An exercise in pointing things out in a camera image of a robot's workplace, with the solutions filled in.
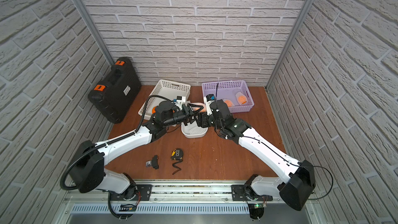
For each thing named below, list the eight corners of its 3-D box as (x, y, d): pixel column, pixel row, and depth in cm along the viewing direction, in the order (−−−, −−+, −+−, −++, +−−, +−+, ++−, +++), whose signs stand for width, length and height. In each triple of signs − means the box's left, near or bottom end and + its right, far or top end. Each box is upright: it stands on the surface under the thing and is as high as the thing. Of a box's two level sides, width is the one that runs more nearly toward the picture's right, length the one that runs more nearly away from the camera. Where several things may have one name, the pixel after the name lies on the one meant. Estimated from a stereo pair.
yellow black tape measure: (171, 160, 86) (170, 158, 83) (173, 150, 89) (172, 148, 86) (182, 160, 86) (181, 158, 83) (183, 150, 89) (182, 148, 87)
